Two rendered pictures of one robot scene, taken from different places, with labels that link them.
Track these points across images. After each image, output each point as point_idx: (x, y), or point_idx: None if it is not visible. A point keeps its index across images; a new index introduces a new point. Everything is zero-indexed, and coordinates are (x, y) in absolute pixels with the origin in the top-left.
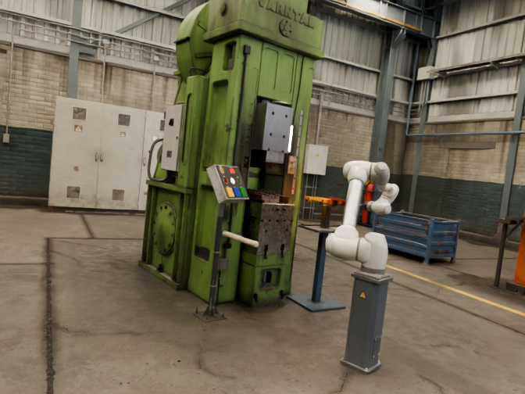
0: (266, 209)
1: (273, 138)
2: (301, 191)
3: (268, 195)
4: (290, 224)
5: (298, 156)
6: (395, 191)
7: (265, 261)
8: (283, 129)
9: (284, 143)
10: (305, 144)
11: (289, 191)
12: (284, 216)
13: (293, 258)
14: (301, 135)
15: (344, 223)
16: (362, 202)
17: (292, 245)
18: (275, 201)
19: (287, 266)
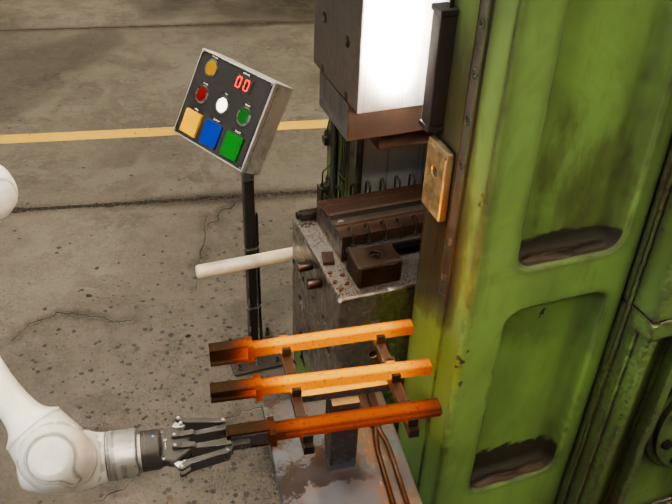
0: (298, 242)
1: (329, 37)
2: (464, 315)
3: (325, 215)
4: (332, 346)
5: (471, 166)
6: (7, 443)
7: (303, 370)
8: (345, 11)
9: (349, 69)
10: (497, 125)
11: (433, 276)
12: (323, 307)
13: (432, 497)
14: (488, 74)
15: None
16: (181, 431)
17: (435, 460)
18: (335, 247)
19: (423, 497)
